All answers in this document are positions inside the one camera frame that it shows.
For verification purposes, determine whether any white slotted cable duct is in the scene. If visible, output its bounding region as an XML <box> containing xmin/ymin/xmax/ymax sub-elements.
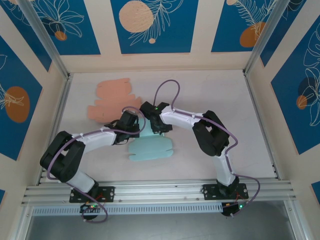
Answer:
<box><xmin>31</xmin><ymin>202</ymin><xmax>225</xmax><ymax>216</ymax></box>

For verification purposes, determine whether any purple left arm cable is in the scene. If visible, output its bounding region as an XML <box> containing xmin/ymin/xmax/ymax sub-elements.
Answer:
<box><xmin>46</xmin><ymin>106</ymin><xmax>147</xmax><ymax>223</ymax></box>

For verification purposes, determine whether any grey metal sheet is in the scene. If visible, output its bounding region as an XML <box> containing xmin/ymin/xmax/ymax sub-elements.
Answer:
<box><xmin>24</xmin><ymin>201</ymin><xmax>305</xmax><ymax>240</ymax></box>

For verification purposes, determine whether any orange paper box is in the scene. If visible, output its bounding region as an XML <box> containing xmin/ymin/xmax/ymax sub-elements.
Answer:
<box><xmin>87</xmin><ymin>77</ymin><xmax>148</xmax><ymax>124</ymax></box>

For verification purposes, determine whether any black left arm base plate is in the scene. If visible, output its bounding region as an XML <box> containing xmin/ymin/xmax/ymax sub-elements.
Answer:
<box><xmin>69</xmin><ymin>186</ymin><xmax>116</xmax><ymax>204</ymax></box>

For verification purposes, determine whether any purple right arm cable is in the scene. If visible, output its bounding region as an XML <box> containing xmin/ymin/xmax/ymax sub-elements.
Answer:
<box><xmin>153</xmin><ymin>79</ymin><xmax>262</xmax><ymax>218</ymax></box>

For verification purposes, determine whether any aluminium corner post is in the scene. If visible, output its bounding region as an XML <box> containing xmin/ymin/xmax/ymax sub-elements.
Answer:
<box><xmin>243</xmin><ymin>0</ymin><xmax>295</xmax><ymax>76</ymax></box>
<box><xmin>17</xmin><ymin>0</ymin><xmax>71</xmax><ymax>80</ymax></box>

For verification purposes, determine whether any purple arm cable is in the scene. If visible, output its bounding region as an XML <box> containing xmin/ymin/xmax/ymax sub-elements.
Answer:
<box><xmin>46</xmin><ymin>106</ymin><xmax>147</xmax><ymax>223</ymax></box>
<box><xmin>153</xmin><ymin>79</ymin><xmax>262</xmax><ymax>218</ymax></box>

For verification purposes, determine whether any light blue paper box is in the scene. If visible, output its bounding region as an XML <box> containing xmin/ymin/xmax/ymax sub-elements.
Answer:
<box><xmin>127</xmin><ymin>116</ymin><xmax>175</xmax><ymax>163</ymax></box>

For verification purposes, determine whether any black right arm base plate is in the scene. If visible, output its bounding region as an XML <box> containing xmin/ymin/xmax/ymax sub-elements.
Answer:
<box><xmin>201</xmin><ymin>183</ymin><xmax>250</xmax><ymax>201</ymax></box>

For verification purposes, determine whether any aluminium mounting rail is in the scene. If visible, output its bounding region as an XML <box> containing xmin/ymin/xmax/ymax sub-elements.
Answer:
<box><xmin>21</xmin><ymin>177</ymin><xmax>300</xmax><ymax>206</ymax></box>

